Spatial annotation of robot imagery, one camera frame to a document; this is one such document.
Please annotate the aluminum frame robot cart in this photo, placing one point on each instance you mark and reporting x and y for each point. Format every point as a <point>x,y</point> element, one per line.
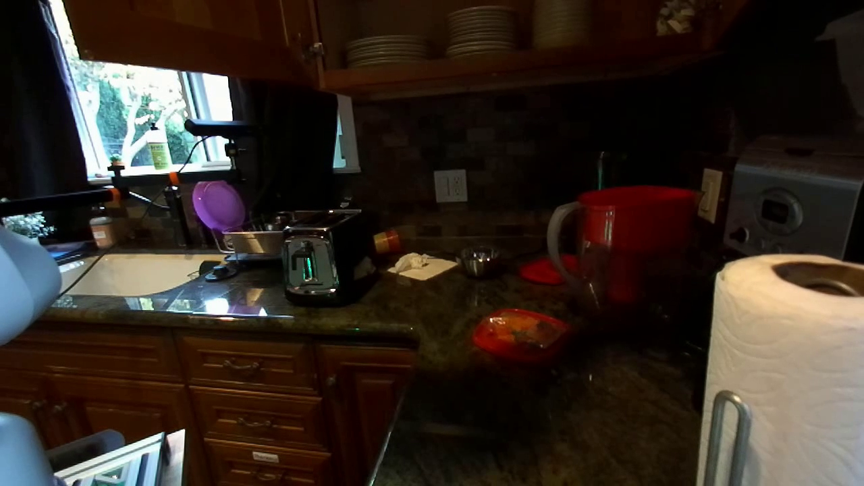
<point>108,460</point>

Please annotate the black silver toaster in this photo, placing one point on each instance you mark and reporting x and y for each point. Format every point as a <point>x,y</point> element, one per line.
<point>327,254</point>

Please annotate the white plate stack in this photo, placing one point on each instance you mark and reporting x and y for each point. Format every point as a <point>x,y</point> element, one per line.
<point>385,49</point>
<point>481,30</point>

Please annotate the green dish soap bottle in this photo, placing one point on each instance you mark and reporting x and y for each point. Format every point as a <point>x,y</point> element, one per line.
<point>158,146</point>

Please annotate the small metal bowl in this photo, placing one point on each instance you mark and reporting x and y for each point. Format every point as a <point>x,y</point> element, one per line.
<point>481,263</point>

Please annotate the round red lid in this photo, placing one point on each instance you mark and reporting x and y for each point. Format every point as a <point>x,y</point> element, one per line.
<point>541,270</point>

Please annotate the white plate stack left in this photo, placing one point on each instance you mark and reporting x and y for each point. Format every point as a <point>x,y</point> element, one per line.
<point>385,49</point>

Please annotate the wooden cabinet drawers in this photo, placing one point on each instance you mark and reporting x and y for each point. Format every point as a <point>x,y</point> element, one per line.
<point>258,412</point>

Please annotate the beige light switch plate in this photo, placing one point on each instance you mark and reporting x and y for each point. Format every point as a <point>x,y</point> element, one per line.
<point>710,196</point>

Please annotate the white plate stack middle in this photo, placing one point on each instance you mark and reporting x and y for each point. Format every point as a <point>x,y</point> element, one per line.
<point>481,30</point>

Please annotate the white paper towel roll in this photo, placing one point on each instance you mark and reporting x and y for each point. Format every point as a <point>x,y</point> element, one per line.
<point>790,337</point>

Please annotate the small white plant pot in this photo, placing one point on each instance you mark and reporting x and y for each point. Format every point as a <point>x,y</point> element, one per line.
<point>31,224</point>

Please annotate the metal paper towel holder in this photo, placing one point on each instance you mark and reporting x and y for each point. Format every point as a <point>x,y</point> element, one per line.
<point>726,441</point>

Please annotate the white wall outlet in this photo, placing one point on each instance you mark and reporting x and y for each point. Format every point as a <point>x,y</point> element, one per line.
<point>450,186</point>

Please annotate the red flat container lid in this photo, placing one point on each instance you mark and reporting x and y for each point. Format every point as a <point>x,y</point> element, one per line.
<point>522,335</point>

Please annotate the wooden upper shelf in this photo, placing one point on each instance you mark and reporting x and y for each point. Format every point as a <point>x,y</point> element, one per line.
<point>517,69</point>

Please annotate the white folded napkin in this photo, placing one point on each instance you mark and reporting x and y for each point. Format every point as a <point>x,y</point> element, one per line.
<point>420,266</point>

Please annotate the silver coffeemaker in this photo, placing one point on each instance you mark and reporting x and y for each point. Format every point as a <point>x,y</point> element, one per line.
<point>798,196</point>

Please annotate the purple plastic bowl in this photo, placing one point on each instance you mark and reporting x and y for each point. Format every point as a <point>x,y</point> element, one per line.
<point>217,206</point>

